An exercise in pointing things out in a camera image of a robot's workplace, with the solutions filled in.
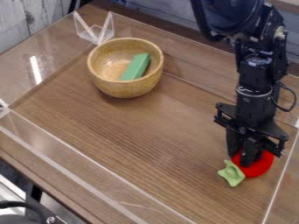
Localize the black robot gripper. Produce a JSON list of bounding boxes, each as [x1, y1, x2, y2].
[[213, 87, 289, 167]]

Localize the red plush strawberry toy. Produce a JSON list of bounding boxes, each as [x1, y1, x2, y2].
[[217, 151, 274, 187]]

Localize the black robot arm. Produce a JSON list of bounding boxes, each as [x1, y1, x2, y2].
[[190, 0, 293, 167]]

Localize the green rectangular block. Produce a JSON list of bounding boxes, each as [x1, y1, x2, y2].
[[120, 52, 150, 81]]

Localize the light wooden bowl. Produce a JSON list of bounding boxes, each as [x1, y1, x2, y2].
[[86, 38, 164, 98]]

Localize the clear acrylic tray wall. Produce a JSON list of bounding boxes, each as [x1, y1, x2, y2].
[[0, 6, 299, 224]]

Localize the clear acrylic corner bracket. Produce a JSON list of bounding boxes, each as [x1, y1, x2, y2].
[[71, 11, 114, 46]]

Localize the black table frame bracket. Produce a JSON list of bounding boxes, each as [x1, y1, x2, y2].
[[22, 182, 69, 224]]

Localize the black cable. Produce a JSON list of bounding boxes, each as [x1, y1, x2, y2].
[[0, 199, 53, 224]]

